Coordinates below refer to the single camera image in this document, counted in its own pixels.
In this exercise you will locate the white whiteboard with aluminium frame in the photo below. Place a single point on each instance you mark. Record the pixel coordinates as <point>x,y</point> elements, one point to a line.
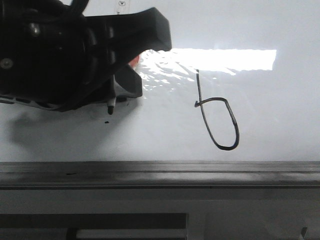
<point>235,102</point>

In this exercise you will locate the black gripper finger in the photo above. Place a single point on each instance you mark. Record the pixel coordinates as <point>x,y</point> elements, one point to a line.
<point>125,83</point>
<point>121,38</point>

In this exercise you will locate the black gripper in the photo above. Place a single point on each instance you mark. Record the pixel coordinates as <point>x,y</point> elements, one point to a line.
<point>46,60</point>

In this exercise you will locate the white black whiteboard marker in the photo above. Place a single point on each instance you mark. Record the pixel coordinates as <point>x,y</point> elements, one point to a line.
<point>110,106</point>

